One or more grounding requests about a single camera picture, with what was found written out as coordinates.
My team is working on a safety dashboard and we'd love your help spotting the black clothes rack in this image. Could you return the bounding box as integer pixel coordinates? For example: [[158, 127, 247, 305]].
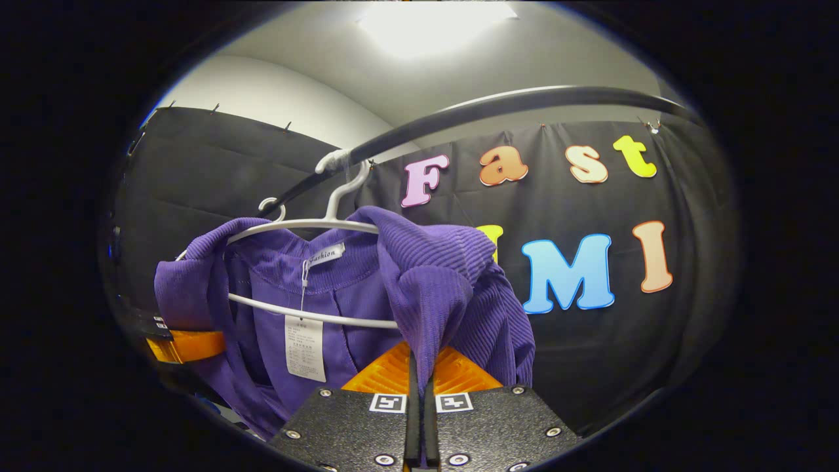
[[259, 85, 705, 220]]

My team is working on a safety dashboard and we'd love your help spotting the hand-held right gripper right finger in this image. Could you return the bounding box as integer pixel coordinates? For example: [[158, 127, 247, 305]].
[[423, 345, 581, 472]]

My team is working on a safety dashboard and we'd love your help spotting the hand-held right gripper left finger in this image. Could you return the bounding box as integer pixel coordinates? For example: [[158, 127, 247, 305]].
[[269, 341, 420, 472]]

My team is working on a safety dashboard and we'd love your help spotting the large round ceiling light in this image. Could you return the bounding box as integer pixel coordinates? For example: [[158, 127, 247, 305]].
[[357, 2, 518, 60]]

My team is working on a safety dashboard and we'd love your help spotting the small white clothes hanger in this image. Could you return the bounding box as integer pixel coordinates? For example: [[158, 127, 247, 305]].
[[176, 197, 287, 262]]

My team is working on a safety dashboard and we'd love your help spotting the purple ribbed jacket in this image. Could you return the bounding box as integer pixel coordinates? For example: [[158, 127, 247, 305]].
[[154, 206, 536, 441]]

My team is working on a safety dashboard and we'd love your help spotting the large white clothes hanger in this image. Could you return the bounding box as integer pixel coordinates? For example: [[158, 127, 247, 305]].
[[226, 149, 400, 330]]

